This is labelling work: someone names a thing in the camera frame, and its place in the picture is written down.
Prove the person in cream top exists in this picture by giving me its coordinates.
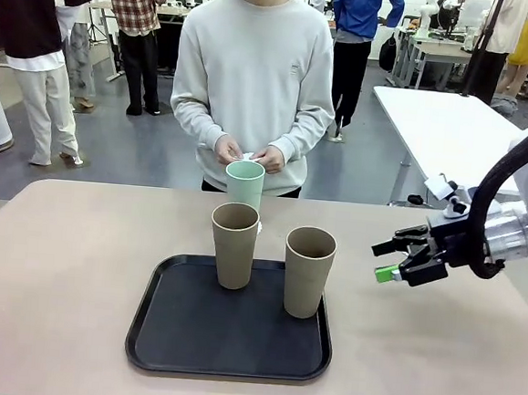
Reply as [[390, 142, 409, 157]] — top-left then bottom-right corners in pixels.
[[462, 0, 528, 109]]

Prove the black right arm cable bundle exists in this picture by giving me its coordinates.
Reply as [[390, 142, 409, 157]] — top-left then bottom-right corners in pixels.
[[462, 102, 528, 283]]

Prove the black tripod stand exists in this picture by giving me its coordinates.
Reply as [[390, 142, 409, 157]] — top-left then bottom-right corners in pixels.
[[458, 0, 507, 100]]

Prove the black bag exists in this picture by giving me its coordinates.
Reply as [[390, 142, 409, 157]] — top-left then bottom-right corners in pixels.
[[378, 32, 399, 73]]

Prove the grey metal desk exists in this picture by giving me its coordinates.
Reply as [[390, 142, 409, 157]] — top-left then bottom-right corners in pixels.
[[389, 26, 477, 94]]

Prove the person in beige sweatshirt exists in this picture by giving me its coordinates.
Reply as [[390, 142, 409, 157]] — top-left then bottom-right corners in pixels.
[[162, 0, 345, 202]]

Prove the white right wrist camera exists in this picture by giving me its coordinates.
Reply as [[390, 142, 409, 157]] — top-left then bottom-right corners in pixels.
[[421, 172, 475, 222]]

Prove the person in blue shirt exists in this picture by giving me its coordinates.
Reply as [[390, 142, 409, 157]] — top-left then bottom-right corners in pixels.
[[322, 0, 407, 148]]

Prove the brown cup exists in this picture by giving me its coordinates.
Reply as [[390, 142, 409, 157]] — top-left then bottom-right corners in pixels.
[[279, 225, 339, 322], [206, 201, 263, 292]]

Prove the black plastic tray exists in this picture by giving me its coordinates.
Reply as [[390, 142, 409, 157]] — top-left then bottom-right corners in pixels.
[[122, 249, 340, 387]]

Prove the person's left hand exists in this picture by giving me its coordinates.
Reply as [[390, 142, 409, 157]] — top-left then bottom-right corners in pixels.
[[259, 144, 288, 175]]

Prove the person's right hand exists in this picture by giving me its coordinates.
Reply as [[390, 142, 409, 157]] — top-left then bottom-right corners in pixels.
[[212, 133, 245, 166]]

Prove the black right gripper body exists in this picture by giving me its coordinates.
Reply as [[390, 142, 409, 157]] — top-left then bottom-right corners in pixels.
[[398, 208, 492, 294]]

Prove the person in plaid shirt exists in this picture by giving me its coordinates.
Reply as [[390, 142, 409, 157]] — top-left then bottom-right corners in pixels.
[[91, 0, 171, 118]]

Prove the white table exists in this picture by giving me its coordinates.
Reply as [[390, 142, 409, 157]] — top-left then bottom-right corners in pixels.
[[363, 85, 528, 217]]

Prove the person in black shirt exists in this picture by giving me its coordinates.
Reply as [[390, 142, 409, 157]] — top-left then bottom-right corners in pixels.
[[0, 0, 98, 170]]

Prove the light green cup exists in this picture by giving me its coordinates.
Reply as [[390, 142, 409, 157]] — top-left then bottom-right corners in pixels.
[[222, 159, 267, 214]]

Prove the person in patterned skirt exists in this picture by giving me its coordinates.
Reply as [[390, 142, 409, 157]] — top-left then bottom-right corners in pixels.
[[47, 0, 105, 111]]

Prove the person's left forearm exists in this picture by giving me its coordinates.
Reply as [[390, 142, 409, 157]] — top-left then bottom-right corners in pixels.
[[269, 100, 336, 165]]

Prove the person's right forearm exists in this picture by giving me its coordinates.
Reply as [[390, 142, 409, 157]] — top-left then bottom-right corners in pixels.
[[166, 92, 232, 152]]

